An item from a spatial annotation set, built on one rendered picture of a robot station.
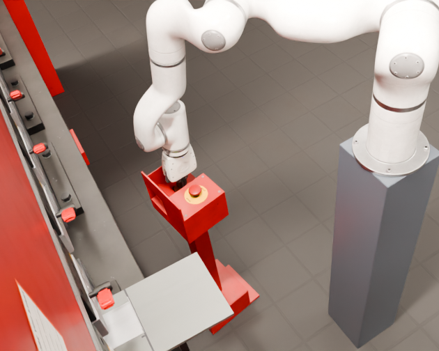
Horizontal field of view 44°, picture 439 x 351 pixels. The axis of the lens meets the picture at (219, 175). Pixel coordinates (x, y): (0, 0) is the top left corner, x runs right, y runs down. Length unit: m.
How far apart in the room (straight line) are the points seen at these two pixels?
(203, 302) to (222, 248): 1.26
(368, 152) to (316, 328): 1.02
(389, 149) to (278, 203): 1.27
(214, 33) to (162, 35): 0.19
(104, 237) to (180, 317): 0.41
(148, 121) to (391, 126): 0.61
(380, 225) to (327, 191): 1.13
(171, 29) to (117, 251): 0.60
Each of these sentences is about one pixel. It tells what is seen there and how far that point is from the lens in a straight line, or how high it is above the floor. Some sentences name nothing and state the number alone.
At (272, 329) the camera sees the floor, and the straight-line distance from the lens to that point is 2.28.
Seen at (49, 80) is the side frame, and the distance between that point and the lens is 3.38.
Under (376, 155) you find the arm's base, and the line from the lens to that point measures 1.42.
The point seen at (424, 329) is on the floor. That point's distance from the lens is 2.33.
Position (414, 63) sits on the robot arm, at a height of 1.38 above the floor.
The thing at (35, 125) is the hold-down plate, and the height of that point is 0.90.
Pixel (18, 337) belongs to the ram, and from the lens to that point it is 0.40.
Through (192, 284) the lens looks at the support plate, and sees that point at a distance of 1.25.
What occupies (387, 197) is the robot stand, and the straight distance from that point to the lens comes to 1.43.
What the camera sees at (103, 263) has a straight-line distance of 1.49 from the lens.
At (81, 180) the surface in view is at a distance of 1.68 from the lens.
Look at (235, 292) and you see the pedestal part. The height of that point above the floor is 0.12.
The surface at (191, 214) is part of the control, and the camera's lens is 1.63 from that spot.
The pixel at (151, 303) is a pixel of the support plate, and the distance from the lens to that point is 1.25.
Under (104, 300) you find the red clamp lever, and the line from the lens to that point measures 0.91.
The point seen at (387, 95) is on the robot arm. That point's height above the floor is 1.23.
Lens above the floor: 2.08
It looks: 50 degrees down
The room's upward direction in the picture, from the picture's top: 11 degrees counter-clockwise
